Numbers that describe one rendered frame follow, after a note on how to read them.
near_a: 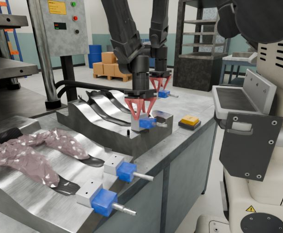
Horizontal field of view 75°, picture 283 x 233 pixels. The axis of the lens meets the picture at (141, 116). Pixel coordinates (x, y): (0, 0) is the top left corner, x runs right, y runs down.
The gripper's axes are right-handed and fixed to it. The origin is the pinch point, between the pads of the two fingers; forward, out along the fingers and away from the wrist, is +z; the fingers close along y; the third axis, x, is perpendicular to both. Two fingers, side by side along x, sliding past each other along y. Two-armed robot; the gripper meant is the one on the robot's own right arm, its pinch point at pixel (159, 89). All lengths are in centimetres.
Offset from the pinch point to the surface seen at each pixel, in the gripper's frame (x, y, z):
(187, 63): -157, -345, 32
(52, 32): -73, 12, -28
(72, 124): -22.4, 36.0, 11.7
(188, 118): 15.1, -2.0, 11.9
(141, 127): 13.1, 30.5, 4.9
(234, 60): -51, -333, 20
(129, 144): 12.5, 36.0, 8.8
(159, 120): 10.8, 15.7, 8.0
